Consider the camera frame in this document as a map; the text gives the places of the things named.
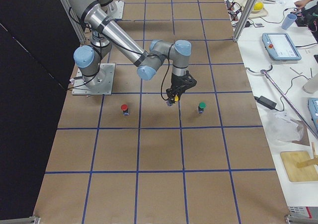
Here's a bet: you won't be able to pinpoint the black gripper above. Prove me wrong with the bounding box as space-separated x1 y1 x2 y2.
166 71 197 99

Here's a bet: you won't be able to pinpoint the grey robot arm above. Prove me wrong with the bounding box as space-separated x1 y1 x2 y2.
69 0 197 104

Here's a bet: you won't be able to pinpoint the red push button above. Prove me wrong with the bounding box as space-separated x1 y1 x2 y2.
120 104 130 116

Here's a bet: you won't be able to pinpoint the person's hand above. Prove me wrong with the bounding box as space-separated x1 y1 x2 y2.
294 0 309 9

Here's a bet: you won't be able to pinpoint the black power adapter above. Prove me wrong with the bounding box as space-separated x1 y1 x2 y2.
257 96 277 110

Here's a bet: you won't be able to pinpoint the silver metal cane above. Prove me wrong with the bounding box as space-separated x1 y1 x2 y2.
245 66 318 139

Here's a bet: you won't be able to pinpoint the blue teach pendant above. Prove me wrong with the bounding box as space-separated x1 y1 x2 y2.
261 33 302 61

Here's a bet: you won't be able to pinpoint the clear plastic bag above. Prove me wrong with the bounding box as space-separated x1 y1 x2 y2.
261 111 304 146

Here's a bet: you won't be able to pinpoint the yellow lemon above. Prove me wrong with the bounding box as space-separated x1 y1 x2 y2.
252 2 264 13

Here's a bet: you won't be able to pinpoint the blue plastic cup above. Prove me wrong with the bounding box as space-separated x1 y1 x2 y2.
281 13 297 30

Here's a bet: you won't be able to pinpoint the wooden cutting board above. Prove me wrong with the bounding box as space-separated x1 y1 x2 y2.
280 151 318 182

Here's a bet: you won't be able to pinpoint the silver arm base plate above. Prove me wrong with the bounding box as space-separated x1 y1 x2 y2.
72 63 116 96
106 0 125 20

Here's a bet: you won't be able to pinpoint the aluminium frame post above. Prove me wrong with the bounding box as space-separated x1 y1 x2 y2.
233 0 257 42

